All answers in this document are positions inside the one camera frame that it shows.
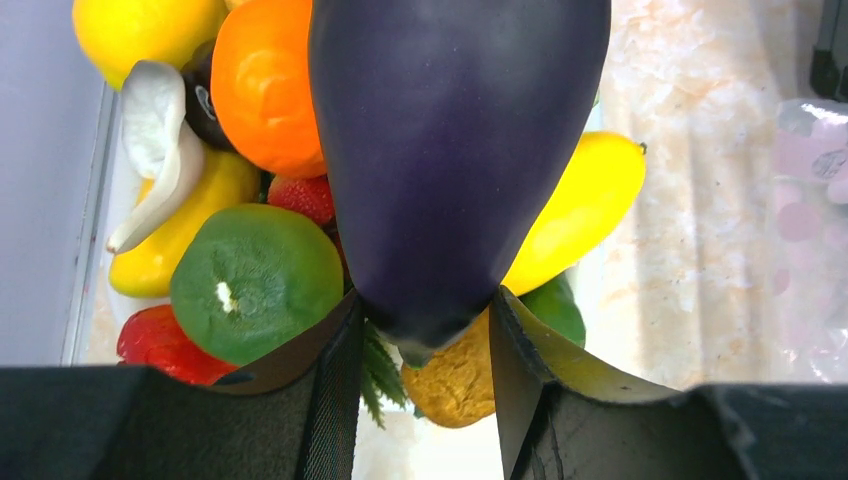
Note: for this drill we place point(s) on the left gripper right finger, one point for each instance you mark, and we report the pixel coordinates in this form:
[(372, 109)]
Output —
[(563, 413)]

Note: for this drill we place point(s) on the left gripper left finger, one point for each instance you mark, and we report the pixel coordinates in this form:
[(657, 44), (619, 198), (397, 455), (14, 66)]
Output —
[(313, 386)]

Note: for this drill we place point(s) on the purple eggplant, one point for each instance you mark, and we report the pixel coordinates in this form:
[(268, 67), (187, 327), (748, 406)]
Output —
[(446, 126)]

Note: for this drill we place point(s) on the yellow lemon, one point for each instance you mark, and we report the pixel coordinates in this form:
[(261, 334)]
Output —
[(116, 34)]

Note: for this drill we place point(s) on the white fruit tray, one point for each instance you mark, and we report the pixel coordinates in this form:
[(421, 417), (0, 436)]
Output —
[(405, 448)]

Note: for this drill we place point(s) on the red pepper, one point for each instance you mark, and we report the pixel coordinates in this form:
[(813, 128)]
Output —
[(154, 338)]

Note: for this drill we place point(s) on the clear zip top bag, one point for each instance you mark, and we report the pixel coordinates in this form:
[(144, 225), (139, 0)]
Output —
[(806, 300)]

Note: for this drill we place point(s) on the dark plum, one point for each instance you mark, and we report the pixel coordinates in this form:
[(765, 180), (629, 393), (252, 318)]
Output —
[(200, 112)]

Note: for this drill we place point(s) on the red strawberry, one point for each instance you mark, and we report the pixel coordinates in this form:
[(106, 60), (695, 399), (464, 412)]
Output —
[(310, 197)]

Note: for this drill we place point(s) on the brown potato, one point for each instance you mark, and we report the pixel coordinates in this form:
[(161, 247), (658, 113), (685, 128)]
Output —
[(455, 389)]

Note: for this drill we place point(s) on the yellow mango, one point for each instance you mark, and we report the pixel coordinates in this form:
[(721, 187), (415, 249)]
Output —
[(598, 187)]

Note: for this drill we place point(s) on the yellow banana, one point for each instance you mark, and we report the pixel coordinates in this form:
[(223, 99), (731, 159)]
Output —
[(146, 271)]

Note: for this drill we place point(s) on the green lettuce leaf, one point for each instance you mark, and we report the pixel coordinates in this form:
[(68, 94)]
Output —
[(380, 376)]

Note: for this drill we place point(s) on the large orange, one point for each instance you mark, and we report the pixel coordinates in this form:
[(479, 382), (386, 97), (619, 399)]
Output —
[(260, 87)]

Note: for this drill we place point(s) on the green pepper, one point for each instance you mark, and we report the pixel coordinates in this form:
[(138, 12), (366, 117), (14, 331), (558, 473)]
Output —
[(554, 304)]

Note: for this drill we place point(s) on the black poker chip case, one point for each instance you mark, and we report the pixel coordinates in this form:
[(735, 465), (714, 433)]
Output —
[(828, 72)]

